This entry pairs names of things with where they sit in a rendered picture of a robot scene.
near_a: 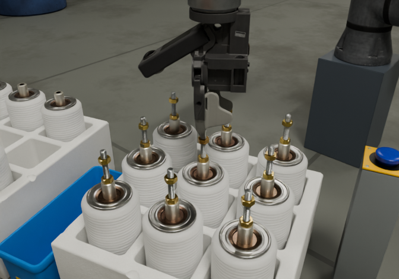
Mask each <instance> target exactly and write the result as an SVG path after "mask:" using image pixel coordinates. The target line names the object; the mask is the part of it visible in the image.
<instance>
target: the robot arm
mask: <svg viewBox="0 0 399 279"><path fill-rule="evenodd" d="M188 5H189V6H190V7H189V18H190V19H191V20H192V21H196V22H199V24H197V25H196V26H194V27H193V28H190V29H189V30H187V31H186V32H184V33H182V34H181V35H179V36H178V37H176V38H174V39H173V40H171V41H169V42H168V43H166V44H165V45H163V46H161V47H159V48H158V49H156V50H150V51H148V52H147V53H146V54H145V55H144V57H143V59H142V61H141V62H140V64H139V65H138V69H139V70H140V71H141V73H142V74H143V76H144V77H145V78H149V77H151V76H152V75H154V74H159V73H161V72H162V71H163V70H164V69H165V68H166V67H168V66H169V65H171V64H173V63H174V62H176V61H178V60H180V59H181V58H183V57H185V56H186V55H188V54H191V56H192V71H191V81H192V87H194V117H195V127H196V130H197V132H198V134H199V135H200V137H201V138H202V139H205V131H206V129H207V128H210V127H214V126H220V125H226V124H229V123H230V122H231V121H232V119H233V115H232V113H231V112H230V111H231V110H232V108H233V103H232V102H231V101H230V100H228V99H226V98H224V97H222V96H221V95H220V91H230V92H231V93H245V92H246V81H247V73H248V66H249V65H250V62H248V55H249V48H250V46H249V26H250V17H251V13H250V9H249V8H238V7H240V6H241V0H188ZM215 24H220V25H221V26H220V27H216V26H215ZM392 26H396V27H399V0H351V2H350V8H349V14H348V17H347V23H346V28H345V30H344V31H343V33H342V35H341V37H340V39H339V41H338V43H337V44H336V46H335V51H334V56H335V57H336V58H337V59H339V60H341V61H344V62H347V63H350V64H354V65H361V66H382V65H386V64H388V63H390V62H391V58H392V40H391V30H392ZM207 88H208V90H209V91H208V92H207Z"/></svg>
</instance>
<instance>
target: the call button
mask: <svg viewBox="0 0 399 279"><path fill-rule="evenodd" d="M375 157H376V159H377V161H378V162H379V163H381V164H383V165H385V166H396V165H397V164H399V151H398V150H396V149H394V148H390V147H380V148H377V149H376V151H375Z"/></svg>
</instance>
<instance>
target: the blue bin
mask: <svg viewBox="0 0 399 279"><path fill-rule="evenodd" d="M109 172H110V174H111V175H112V176H113V178H114V180H116V179H117V178H118V177H119V176H120V175H121V174H122V173H121V172H118V171H115V170H112V169H109ZM102 176H103V168H102V166H94V167H92V168H91V169H90V170H88V171H87V172H86V173H84V174H83V175H82V176H81V177H80V178H79V179H77V180H76V181H75V182H74V183H73V184H71V185H70V186H69V187H67V188H66V189H65V190H64V191H63V192H61V193H60V194H59V195H58V196H57V197H56V198H54V199H53V200H52V201H51V202H50V203H48V204H47V205H46V206H45V207H43V208H42V209H41V210H40V211H39V212H37V213H36V214H35V215H34V216H32V218H30V219H29V220H28V221H26V222H25V223H24V224H23V225H22V226H20V227H19V228H18V229H17V230H16V231H15V232H13V233H12V234H11V235H9V236H8V237H7V238H6V239H5V240H3V241H2V242H1V243H0V258H1V259H2V260H3V262H4V264H5V267H6V269H7V271H8V273H9V276H10V277H11V279H60V276H59V272H58V268H57V265H56V261H55V257H54V254H53V250H52V247H51V243H52V242H53V241H54V240H55V239H56V238H57V237H58V236H59V235H60V234H61V233H63V232H64V231H65V230H66V228H67V227H68V226H69V225H70V224H71V223H72V222H73V221H74V220H75V219H76V218H77V217H78V216H79V215H81V214H82V213H83V212H82V209H81V201H82V198H83V196H84V195H85V193H86V192H87V191H88V190H89V189H90V188H92V187H93V186H94V185H96V184H98V183H100V182H101V177H102Z"/></svg>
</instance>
